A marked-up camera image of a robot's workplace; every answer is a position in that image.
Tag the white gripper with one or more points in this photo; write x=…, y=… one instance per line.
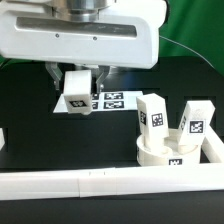
x=120, y=33

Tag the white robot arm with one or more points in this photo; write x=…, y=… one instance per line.
x=105, y=33

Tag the white marker base plate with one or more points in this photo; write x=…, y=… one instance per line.
x=104, y=101

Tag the white left wall piece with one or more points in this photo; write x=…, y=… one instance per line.
x=2, y=139

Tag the white front wall bar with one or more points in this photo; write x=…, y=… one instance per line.
x=111, y=181

